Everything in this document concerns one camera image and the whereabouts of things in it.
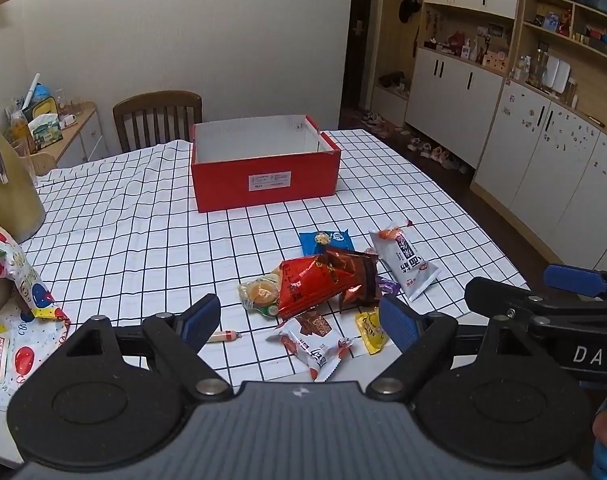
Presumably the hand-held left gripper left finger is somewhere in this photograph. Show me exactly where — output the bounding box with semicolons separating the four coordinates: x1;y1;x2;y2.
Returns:
58;294;234;402

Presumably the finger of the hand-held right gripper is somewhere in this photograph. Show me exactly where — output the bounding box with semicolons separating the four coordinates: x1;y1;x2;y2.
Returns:
464;276;585;332
544;263;607;301

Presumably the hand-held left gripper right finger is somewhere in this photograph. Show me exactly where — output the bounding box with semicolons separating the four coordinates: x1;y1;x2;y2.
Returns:
366;294;537;402

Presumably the small yellow snack packet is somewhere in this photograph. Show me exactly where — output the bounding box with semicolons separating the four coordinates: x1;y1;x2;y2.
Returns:
354;310;390;356

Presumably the large white snack packet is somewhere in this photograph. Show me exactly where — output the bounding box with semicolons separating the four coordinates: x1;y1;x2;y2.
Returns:
368;225;441;302

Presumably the brown foil snack packet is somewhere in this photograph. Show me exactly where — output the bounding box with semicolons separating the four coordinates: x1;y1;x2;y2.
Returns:
326;246;381;311

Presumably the white packet with brown picture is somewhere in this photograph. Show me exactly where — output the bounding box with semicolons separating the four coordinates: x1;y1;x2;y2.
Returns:
266;311;355;383

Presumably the red snack bag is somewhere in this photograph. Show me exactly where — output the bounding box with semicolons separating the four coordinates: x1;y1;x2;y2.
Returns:
276;255;364;322

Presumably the blue cookie packet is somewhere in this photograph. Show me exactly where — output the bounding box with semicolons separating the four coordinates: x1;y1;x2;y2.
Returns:
299;229;355;257

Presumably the red cardboard box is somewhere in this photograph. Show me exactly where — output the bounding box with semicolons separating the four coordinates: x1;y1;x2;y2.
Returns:
190;114;342;214

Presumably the white black checked tablecloth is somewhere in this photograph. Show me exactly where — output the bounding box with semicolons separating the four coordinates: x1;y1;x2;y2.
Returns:
18;129;531;387

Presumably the row of shoes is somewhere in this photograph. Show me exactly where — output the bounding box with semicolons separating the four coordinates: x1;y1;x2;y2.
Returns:
361;110;471;173

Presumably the balloon print gift bag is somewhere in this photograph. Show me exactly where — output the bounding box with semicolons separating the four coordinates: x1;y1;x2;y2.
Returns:
0;215;71;411

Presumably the white wooden side cabinet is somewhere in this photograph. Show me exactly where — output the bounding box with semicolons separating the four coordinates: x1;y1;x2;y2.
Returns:
33;101;109;171

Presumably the brown wooden chair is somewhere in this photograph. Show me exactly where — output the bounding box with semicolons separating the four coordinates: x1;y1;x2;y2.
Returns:
112;91;203;154

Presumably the tall clear glass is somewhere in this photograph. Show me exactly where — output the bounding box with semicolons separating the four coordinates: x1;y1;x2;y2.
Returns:
10;137;39;186

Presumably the green white tissue box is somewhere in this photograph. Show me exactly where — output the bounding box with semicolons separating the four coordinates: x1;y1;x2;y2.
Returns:
27;114;65;153

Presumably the yellow bag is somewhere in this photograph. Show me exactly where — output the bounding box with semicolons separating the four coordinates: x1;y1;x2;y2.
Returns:
22;97;59;123

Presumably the jar with orange contents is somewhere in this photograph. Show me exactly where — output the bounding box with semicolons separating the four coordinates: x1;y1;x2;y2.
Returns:
6;106;34;156

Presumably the dark wooden door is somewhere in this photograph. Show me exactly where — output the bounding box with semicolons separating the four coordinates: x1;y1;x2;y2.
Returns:
340;0;377;129

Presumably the white wall cabinet unit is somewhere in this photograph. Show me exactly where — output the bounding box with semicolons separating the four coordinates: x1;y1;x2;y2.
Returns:
371;0;607;273

